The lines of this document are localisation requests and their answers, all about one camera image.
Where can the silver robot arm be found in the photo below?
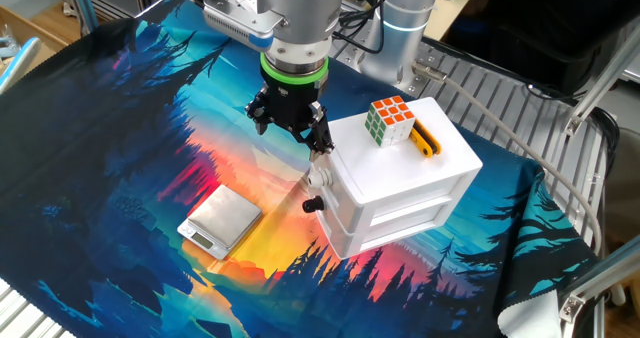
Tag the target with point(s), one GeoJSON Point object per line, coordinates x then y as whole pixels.
{"type": "Point", "coordinates": [300, 8]}

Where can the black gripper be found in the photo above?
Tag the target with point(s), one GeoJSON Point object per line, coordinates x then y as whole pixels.
{"type": "Point", "coordinates": [292, 103]}

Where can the silver digital scale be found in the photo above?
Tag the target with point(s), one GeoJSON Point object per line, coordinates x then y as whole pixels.
{"type": "Point", "coordinates": [222, 218]}

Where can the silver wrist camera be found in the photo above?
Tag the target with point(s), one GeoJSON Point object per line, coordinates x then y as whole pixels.
{"type": "Point", "coordinates": [235, 25]}

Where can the white drawer cabinet frame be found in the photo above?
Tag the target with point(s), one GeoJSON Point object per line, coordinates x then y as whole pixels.
{"type": "Point", "coordinates": [395, 168]}

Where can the aluminium diagonal strut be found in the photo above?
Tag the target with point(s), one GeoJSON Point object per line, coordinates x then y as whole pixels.
{"type": "Point", "coordinates": [597, 88]}

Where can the rubik's cube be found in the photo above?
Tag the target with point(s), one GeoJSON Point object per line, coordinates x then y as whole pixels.
{"type": "Point", "coordinates": [390, 120]}

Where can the light blue curved object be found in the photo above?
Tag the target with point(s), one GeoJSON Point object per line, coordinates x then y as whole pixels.
{"type": "Point", "coordinates": [20, 63]}

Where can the blue metal post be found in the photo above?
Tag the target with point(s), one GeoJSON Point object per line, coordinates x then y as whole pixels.
{"type": "Point", "coordinates": [85, 3]}

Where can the cardboard box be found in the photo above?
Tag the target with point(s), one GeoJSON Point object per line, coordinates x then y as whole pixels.
{"type": "Point", "coordinates": [35, 33]}

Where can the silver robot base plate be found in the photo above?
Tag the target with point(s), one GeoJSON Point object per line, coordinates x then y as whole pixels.
{"type": "Point", "coordinates": [415, 78]}

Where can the yellow black folding tool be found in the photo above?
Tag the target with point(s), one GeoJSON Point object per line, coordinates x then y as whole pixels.
{"type": "Point", "coordinates": [425, 145]}

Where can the black equipment case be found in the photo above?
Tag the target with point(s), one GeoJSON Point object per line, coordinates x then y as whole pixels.
{"type": "Point", "coordinates": [550, 28]}

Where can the forest sunset printed cloth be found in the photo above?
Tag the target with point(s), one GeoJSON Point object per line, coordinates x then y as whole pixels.
{"type": "Point", "coordinates": [100, 178]}

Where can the aluminium corner strut with bracket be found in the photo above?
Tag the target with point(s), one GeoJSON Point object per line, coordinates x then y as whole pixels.
{"type": "Point", "coordinates": [605, 273]}

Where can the beige wooden desk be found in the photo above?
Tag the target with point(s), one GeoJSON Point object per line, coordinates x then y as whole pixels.
{"type": "Point", "coordinates": [450, 18]}

